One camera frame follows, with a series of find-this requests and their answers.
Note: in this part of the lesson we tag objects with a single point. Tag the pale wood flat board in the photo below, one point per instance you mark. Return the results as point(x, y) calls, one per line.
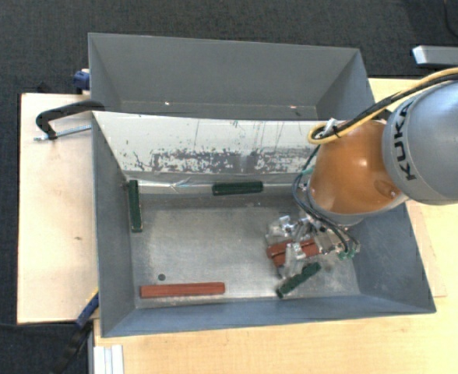
point(57, 216)

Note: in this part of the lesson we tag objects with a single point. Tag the grey metal bin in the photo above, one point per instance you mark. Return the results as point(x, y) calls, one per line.
point(213, 240)

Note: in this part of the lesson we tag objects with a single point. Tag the red-brown block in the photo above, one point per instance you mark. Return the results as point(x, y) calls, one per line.
point(277, 256)
point(182, 289)

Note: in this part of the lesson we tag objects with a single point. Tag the dark green flat block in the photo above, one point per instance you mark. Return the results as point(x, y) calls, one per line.
point(135, 207)
point(296, 281)
point(237, 188)

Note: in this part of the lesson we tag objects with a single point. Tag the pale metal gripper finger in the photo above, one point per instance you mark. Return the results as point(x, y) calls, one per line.
point(280, 229)
point(294, 253)

